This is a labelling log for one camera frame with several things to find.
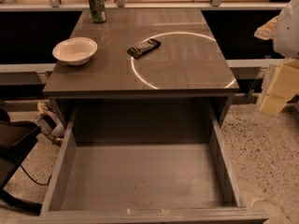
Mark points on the pale gripper body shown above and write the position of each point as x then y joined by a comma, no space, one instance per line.
288,32

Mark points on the grey top drawer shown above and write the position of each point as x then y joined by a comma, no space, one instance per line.
144,162

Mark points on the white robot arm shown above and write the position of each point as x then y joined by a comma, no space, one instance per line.
284,31

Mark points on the grey drawer cabinet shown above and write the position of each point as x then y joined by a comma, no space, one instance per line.
189,62

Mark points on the black snack bar wrapper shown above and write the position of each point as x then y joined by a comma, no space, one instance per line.
140,49

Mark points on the green soda can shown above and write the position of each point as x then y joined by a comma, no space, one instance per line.
98,10

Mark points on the white bowl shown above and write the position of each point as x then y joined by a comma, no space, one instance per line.
75,51

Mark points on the white yellow object behind cabinet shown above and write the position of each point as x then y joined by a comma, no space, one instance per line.
49,123

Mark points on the black chair frame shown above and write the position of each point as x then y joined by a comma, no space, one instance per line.
17,139

